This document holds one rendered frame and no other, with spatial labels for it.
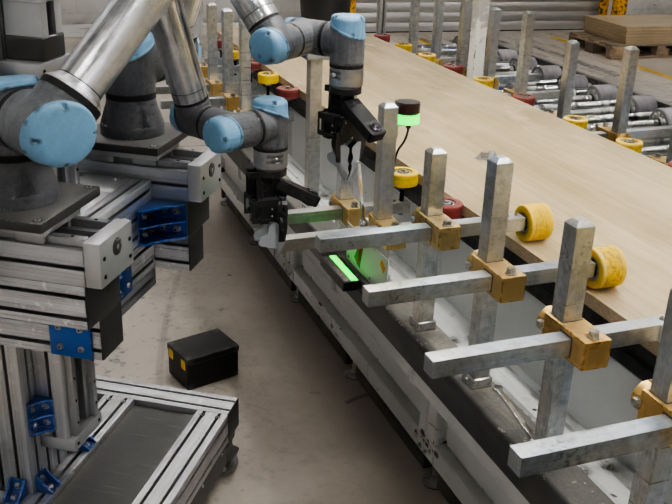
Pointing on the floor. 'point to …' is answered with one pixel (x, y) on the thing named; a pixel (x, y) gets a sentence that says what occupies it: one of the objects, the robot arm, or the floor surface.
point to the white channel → (478, 38)
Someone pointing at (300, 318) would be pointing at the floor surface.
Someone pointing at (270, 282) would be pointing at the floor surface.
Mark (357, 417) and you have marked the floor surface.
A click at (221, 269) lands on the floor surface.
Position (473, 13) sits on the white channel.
